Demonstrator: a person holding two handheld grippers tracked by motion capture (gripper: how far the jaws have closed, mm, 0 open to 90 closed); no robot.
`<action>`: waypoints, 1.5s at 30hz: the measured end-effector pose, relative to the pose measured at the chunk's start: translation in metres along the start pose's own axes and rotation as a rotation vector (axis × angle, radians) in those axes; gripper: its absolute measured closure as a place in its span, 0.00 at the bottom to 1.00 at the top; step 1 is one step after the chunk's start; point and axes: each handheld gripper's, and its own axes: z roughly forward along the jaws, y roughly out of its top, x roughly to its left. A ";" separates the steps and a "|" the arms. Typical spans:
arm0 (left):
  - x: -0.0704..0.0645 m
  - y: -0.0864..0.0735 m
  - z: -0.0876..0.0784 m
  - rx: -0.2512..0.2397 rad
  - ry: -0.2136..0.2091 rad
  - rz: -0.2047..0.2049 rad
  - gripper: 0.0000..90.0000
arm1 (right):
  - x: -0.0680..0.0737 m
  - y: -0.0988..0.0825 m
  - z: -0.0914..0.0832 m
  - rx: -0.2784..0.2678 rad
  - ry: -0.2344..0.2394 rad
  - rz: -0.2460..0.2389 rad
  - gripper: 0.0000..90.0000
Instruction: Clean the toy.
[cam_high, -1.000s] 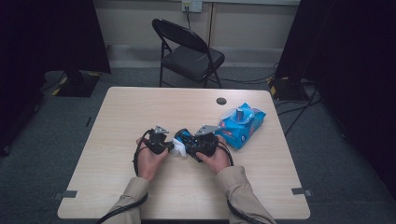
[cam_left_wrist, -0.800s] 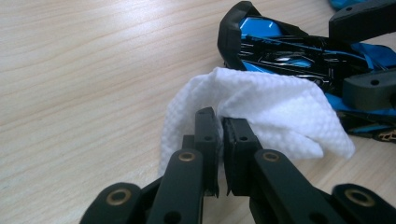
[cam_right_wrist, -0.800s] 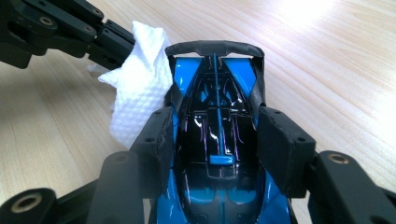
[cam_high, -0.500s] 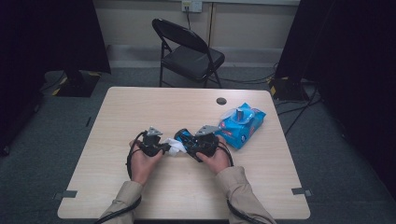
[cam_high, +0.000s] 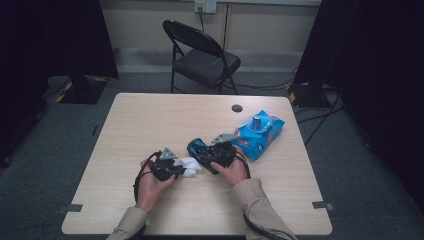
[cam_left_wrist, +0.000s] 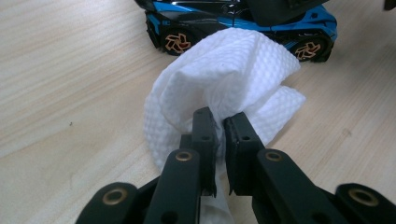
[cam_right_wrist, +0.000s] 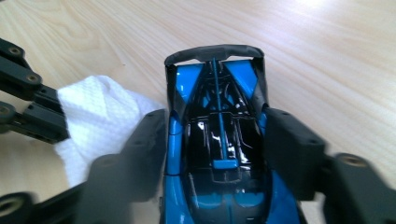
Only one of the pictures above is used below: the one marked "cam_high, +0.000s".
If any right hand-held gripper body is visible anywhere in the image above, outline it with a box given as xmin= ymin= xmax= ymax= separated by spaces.
xmin=210 ymin=133 xmax=242 ymax=168

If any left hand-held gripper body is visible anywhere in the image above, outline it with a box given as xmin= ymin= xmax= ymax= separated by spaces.
xmin=149 ymin=147 xmax=179 ymax=183

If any blue toy car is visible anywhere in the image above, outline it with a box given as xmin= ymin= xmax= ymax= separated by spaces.
xmin=186 ymin=137 xmax=221 ymax=176

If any white wet wipe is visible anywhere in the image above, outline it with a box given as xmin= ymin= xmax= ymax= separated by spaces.
xmin=178 ymin=156 xmax=204 ymax=178

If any blue wet wipes pack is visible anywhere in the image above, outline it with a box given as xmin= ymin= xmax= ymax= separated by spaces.
xmin=231 ymin=109 xmax=286 ymax=161

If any person's right hand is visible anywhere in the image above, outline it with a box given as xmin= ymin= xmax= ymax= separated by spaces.
xmin=210 ymin=147 xmax=251 ymax=188

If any person's left hand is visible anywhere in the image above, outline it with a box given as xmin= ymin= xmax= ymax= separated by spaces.
xmin=134 ymin=158 xmax=176 ymax=214

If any black folding chair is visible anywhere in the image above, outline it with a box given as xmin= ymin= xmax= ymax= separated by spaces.
xmin=162 ymin=19 xmax=242 ymax=96

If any grey tape piece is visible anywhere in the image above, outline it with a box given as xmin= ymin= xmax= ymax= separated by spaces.
xmin=311 ymin=200 xmax=336 ymax=212
xmin=56 ymin=203 xmax=84 ymax=215

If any black stand base yellow tape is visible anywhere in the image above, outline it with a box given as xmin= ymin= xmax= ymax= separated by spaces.
xmin=54 ymin=74 xmax=110 ymax=105
xmin=287 ymin=81 xmax=332 ymax=110

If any black curtain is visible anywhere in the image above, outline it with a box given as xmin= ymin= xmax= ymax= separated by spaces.
xmin=294 ymin=0 xmax=424 ymax=214
xmin=0 ymin=0 xmax=120 ymax=168

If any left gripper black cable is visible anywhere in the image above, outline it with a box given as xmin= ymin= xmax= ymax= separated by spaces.
xmin=128 ymin=151 xmax=163 ymax=240

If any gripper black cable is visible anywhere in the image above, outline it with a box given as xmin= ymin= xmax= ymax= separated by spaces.
xmin=234 ymin=151 xmax=278 ymax=240
xmin=128 ymin=151 xmax=163 ymax=240

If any black floor cable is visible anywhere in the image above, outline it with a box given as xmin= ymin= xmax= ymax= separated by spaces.
xmin=229 ymin=67 xmax=298 ymax=92
xmin=295 ymin=89 xmax=346 ymax=148

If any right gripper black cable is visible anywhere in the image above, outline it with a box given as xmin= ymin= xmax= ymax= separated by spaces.
xmin=234 ymin=151 xmax=278 ymax=240

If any beige wall conduit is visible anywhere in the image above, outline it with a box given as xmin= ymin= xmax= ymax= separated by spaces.
xmin=222 ymin=2 xmax=232 ymax=52

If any white wall socket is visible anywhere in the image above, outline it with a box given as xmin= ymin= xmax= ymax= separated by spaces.
xmin=194 ymin=0 xmax=218 ymax=15

